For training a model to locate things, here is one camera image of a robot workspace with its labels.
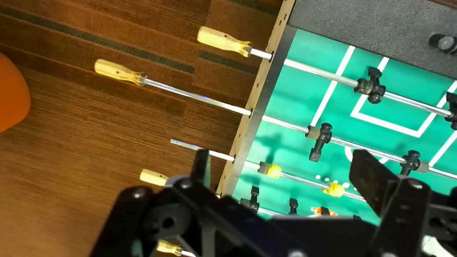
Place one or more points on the orange round stool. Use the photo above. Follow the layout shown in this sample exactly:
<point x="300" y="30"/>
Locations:
<point x="12" y="94"/>

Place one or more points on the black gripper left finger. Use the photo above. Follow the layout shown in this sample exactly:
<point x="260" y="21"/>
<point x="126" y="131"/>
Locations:
<point x="190" y="223"/>

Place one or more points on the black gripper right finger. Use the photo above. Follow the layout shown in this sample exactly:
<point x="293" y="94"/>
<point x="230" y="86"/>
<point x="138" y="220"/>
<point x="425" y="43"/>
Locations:
<point x="405" y="214"/>

